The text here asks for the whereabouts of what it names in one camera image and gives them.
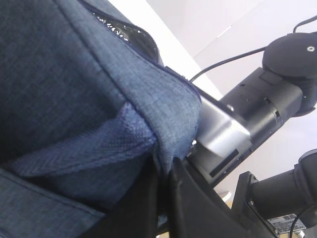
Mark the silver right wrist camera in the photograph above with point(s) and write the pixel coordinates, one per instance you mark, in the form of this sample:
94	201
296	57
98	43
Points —
220	139

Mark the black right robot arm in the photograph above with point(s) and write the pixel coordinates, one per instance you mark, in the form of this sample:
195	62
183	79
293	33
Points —
285	86

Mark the dark navy lunch bag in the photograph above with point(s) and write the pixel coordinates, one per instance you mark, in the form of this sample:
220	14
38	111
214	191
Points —
85	102

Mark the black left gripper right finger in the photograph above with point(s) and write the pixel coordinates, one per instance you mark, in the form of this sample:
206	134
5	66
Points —
197	211

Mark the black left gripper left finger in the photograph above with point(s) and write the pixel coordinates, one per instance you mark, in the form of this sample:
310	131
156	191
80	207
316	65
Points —
136	214

